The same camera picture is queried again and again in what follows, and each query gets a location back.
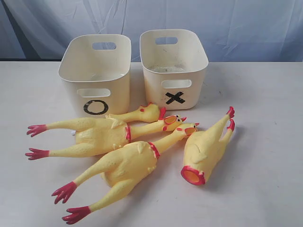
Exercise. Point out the headless yellow rubber chicken body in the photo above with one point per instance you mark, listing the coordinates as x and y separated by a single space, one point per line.
204 149

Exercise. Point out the whole yellow rubber chicken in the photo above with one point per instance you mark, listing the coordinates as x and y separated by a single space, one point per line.
98 136
123 169

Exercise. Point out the detached yellow chicken head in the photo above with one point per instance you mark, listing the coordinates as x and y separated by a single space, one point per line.
149 113

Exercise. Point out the cream bin marked X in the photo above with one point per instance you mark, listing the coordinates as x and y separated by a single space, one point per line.
174 66

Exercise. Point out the cream bin marked O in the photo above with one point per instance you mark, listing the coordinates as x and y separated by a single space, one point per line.
95 71

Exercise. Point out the blue backdrop cloth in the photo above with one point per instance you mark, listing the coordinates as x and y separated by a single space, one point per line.
230 30

